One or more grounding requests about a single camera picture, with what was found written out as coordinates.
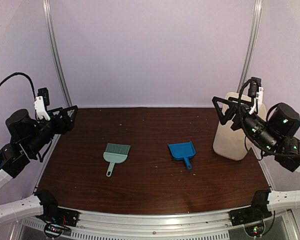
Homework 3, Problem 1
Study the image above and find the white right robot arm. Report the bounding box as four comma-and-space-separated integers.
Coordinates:
212, 96, 300, 226

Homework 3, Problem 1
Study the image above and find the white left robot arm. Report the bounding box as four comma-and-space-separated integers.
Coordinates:
0, 105, 78, 228

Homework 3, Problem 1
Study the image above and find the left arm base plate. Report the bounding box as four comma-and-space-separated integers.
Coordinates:
36, 207, 79, 227

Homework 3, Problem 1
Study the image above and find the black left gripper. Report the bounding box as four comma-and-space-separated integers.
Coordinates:
25, 105, 78, 156

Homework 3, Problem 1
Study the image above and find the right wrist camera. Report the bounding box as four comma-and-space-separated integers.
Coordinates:
248, 77, 264, 115

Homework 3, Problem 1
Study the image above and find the right circuit board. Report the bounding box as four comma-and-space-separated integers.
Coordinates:
244, 224, 265, 238

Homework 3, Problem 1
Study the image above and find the aluminium front rail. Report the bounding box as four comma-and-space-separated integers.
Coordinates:
9, 192, 300, 240

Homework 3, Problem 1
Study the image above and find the aluminium frame post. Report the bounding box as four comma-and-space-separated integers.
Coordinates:
237, 0, 263, 92
42, 0, 73, 107

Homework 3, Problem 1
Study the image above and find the circuit board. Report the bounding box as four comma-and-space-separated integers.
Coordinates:
43, 223, 63, 238
244, 224, 265, 238

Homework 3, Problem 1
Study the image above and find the green hand brush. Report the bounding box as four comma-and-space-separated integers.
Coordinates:
103, 143, 131, 178

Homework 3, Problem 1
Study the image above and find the left aluminium frame post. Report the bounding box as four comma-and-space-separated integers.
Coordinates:
42, 0, 73, 107

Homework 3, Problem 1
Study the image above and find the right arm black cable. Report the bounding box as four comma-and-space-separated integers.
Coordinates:
237, 78, 300, 162

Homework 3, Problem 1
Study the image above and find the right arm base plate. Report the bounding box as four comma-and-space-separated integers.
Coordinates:
229, 205, 273, 227

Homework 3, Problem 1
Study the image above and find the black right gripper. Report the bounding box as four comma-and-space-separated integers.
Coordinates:
212, 96, 280, 154

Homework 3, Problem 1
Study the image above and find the blue plastic dustpan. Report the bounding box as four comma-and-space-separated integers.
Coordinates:
168, 141, 196, 171

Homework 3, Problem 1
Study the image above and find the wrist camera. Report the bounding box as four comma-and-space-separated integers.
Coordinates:
248, 77, 264, 115
34, 87, 51, 121

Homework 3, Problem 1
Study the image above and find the left circuit board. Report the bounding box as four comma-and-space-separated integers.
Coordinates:
43, 223, 63, 238

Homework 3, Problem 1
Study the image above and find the right aluminium frame post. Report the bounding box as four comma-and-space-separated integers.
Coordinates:
237, 0, 263, 92

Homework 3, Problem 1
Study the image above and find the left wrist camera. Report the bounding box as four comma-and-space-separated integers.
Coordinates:
34, 87, 51, 121

